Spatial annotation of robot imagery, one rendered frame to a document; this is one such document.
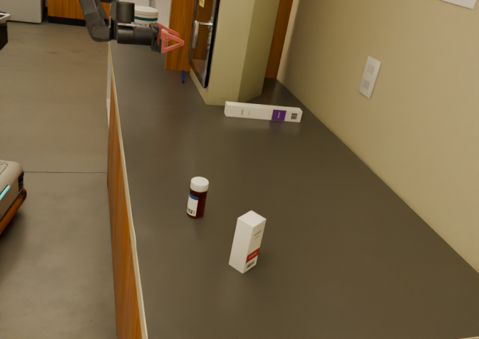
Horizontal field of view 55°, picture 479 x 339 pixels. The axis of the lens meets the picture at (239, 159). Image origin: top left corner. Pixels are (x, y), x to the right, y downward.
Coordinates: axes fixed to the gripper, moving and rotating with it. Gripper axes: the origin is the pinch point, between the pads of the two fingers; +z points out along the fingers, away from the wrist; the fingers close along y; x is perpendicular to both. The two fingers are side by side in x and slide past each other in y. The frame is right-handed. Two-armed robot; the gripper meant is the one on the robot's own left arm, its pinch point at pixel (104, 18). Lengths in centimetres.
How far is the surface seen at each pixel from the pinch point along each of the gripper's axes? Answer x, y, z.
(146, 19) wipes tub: 28.6, 19.5, 4.5
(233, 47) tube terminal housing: -46, 39, -5
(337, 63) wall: -51, 76, -4
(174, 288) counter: -133, 9, 16
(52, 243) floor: 0, -21, 110
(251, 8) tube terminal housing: -46, 44, -18
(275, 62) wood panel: -9, 71, 9
